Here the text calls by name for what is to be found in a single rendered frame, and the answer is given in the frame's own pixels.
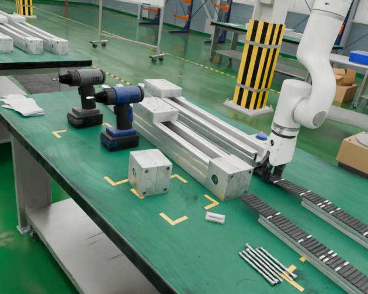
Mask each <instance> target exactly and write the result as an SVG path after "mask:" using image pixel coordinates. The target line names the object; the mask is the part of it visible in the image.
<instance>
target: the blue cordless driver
mask: <svg viewBox="0 0 368 294"><path fill-rule="evenodd" d="M86 99H93V100H94V101H95V102H97V103H103V104H104V105H106V106H109V105H115V106H113V109H114V114H115V115H116V122H117V126H114V127H107V128H106V131H105V132H102V133H101V134H100V140H101V144H102V145H103V146H104V147H105V148H106V149H107V150H108V151H109V152H113V151H119V150H123V149H129V148H135V147H138V144H139V137H140V136H139V134H138V133H136V130H135V129H134V128H133V126H132V122H133V107H132V106H131V105H130V104H132V103H139V102H142V101H143V99H144V90H143V89H142V87H141V86H119V87H111V88H109V87H107V88H103V89H102V90H101V91H100V92H96V93H94V94H93V97H86Z"/></svg>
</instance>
